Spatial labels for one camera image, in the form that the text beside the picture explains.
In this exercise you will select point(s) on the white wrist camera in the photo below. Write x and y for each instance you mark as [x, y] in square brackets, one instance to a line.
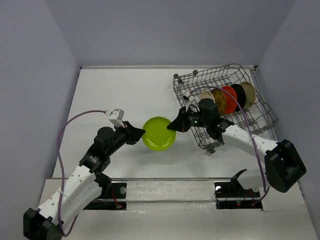
[189, 99]
[115, 117]

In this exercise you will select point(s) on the brown yellow patterned plate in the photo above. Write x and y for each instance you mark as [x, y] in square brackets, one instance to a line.
[220, 100]

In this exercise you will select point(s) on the orange plate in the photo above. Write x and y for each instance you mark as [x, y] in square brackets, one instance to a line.
[230, 99]

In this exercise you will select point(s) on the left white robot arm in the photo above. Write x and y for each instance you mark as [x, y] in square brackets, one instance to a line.
[49, 220]

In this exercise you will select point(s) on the black plate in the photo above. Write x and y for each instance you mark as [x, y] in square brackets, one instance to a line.
[240, 94]

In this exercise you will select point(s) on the cream plate with dark spot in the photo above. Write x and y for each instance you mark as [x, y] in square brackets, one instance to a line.
[206, 94]

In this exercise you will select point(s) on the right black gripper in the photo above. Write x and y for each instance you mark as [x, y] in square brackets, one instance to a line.
[180, 123]

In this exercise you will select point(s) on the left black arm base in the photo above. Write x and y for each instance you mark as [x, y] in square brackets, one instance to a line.
[112, 198]

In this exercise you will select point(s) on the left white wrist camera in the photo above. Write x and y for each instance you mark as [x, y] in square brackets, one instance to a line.
[115, 117]

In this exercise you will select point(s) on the green plate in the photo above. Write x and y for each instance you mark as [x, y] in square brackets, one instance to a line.
[157, 137]

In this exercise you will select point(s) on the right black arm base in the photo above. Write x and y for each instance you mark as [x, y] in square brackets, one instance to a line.
[230, 195]

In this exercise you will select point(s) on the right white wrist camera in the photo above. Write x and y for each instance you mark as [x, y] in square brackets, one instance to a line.
[189, 99]

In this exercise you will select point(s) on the grey wire dish rack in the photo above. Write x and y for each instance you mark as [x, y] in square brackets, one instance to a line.
[259, 118]

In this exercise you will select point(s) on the white foam strip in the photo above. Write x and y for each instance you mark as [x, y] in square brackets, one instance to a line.
[170, 191]

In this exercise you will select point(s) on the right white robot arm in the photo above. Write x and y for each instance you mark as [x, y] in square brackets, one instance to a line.
[279, 163]

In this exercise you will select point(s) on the cream floral plate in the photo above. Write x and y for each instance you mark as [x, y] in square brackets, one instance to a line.
[250, 94]

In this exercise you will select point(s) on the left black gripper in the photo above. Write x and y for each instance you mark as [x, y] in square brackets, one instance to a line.
[134, 133]

